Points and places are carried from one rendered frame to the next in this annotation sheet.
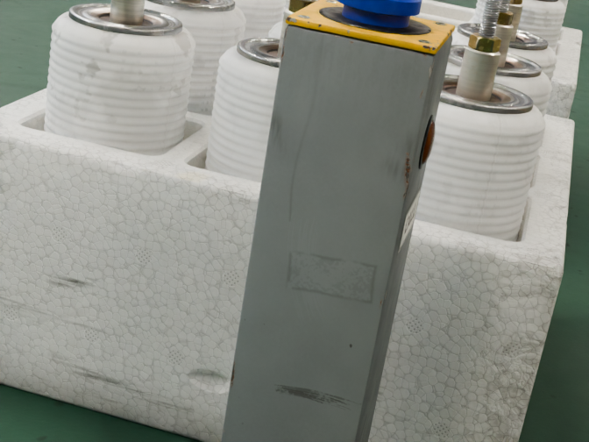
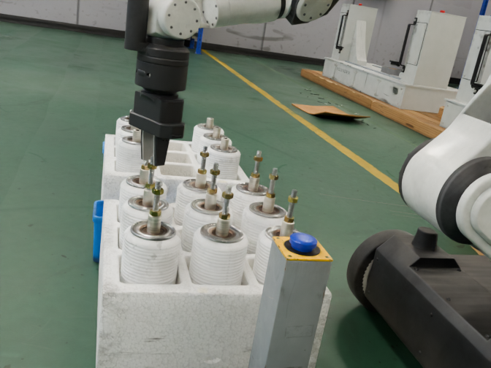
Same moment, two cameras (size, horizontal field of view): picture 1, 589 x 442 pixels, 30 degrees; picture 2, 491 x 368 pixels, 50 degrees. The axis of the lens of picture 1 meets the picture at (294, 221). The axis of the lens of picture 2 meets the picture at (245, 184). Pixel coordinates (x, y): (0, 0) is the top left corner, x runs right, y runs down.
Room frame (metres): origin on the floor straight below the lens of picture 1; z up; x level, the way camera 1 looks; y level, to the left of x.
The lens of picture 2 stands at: (-0.05, 0.39, 0.63)
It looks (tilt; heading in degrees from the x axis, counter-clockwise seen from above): 18 degrees down; 332
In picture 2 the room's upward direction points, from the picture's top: 9 degrees clockwise
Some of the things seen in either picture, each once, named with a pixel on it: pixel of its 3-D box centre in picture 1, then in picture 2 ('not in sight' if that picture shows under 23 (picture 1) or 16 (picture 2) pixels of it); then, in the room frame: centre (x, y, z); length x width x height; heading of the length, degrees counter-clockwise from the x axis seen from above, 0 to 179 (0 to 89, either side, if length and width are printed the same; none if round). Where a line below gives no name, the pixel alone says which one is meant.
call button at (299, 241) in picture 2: (377, 9); (302, 244); (0.52, -0.02, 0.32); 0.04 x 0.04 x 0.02
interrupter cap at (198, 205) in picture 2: not in sight; (210, 207); (0.82, -0.01, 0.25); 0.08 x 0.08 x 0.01
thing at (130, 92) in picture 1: (112, 149); (147, 278); (0.73, 0.13, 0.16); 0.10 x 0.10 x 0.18
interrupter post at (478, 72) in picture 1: (477, 74); (286, 229); (0.68, -0.10, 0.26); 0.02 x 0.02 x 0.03
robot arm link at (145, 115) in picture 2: not in sight; (160, 96); (0.85, 0.11, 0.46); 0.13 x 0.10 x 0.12; 21
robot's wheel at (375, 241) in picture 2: not in sight; (389, 271); (0.77, -0.46, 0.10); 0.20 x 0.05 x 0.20; 79
